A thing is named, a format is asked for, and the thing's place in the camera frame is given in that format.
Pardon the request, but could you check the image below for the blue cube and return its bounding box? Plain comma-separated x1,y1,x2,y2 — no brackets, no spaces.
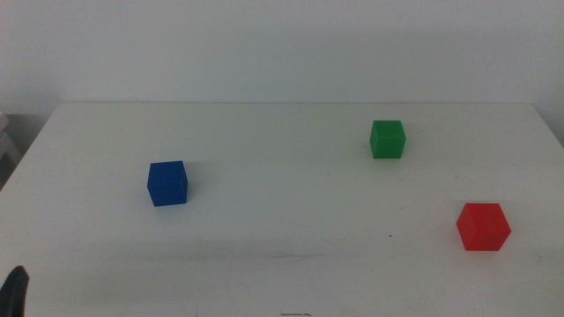
146,159,189,208

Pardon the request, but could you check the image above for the green cube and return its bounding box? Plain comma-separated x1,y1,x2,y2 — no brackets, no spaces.
368,119,407,160

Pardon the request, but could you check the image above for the red cube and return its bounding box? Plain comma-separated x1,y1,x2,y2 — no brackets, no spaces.
455,202,513,253

